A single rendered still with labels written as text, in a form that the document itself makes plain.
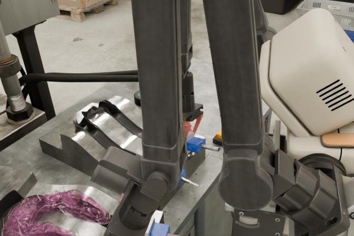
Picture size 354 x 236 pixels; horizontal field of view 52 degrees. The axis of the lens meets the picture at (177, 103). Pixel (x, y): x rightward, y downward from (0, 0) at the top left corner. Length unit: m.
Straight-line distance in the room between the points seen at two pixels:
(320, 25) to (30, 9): 1.24
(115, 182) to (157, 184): 0.09
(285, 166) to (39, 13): 1.33
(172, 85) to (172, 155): 0.11
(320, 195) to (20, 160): 1.03
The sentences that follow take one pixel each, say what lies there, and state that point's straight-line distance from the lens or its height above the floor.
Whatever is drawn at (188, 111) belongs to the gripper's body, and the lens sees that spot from 1.03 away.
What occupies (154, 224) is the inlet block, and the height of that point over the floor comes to 0.87.
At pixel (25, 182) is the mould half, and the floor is 0.91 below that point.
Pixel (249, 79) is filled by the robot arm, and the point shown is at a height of 1.40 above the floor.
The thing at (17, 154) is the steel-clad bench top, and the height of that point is 0.80.
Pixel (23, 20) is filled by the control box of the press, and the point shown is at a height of 1.11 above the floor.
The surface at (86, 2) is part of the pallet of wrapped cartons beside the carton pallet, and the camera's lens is 4.85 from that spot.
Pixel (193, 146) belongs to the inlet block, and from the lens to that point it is 1.07.
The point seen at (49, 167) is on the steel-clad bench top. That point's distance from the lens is 1.29.
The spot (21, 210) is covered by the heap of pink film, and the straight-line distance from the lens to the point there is 1.05.
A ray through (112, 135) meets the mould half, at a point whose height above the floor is 0.90.
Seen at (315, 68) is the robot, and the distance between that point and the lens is 0.60.
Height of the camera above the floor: 1.62
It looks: 33 degrees down
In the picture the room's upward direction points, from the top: 2 degrees counter-clockwise
